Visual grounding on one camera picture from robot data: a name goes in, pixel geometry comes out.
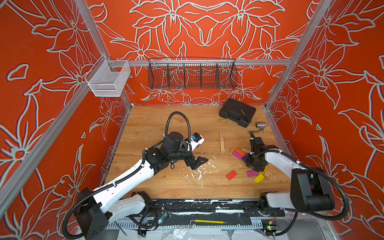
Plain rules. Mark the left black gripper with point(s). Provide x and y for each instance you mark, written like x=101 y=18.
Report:
x=197 y=163

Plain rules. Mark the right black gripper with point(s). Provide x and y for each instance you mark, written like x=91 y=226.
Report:
x=249 y=163

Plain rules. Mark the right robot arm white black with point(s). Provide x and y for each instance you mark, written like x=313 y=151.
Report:
x=311 y=190

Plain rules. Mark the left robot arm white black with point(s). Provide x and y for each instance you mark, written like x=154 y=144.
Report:
x=95 y=209

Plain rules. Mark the purple building block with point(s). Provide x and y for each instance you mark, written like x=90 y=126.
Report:
x=245 y=157

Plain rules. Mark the orange building block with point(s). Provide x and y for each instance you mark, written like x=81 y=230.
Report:
x=239 y=151

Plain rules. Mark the red building block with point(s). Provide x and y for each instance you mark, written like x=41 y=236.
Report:
x=230 y=176

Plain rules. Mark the yellow block middle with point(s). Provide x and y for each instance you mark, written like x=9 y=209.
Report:
x=265 y=170

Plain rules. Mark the yellow block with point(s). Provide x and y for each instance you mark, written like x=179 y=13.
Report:
x=265 y=170
x=259 y=178

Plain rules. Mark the magenta block lower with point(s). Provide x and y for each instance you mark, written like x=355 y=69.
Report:
x=252 y=174

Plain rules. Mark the printed natural wood block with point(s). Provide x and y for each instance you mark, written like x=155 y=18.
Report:
x=270 y=176

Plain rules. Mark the yellow block front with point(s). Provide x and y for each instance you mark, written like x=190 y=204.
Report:
x=259 y=178

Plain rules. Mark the magenta block near orange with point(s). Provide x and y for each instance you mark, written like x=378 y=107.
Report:
x=237 y=155

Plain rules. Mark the small silver metal fitting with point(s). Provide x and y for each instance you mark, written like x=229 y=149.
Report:
x=260 y=126

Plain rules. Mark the black plastic tool case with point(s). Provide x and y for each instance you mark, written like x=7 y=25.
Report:
x=238 y=112

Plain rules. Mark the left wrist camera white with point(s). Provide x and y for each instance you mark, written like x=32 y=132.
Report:
x=195 y=140

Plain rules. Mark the yellow pencil on rail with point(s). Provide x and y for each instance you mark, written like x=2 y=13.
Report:
x=210 y=222

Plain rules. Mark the black wire wall basket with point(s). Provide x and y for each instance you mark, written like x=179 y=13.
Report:
x=194 y=73

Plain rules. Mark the white mesh wall basket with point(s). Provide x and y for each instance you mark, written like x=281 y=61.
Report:
x=108 y=78

